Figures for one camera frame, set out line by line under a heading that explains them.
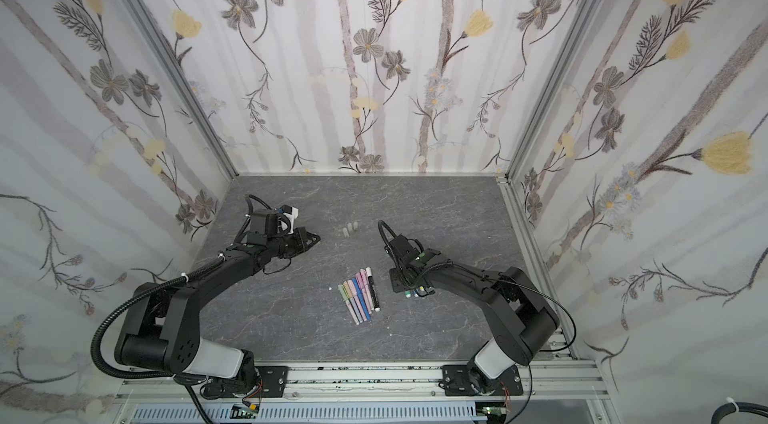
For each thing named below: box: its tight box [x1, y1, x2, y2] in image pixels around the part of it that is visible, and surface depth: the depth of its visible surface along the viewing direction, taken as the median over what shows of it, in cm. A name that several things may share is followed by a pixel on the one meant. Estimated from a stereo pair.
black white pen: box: [366, 267, 381, 312], surface depth 92 cm
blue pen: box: [351, 278, 371, 321], surface depth 90 cm
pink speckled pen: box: [360, 268, 374, 311], surface depth 92 cm
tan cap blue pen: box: [342, 280, 363, 323], surface depth 90 cm
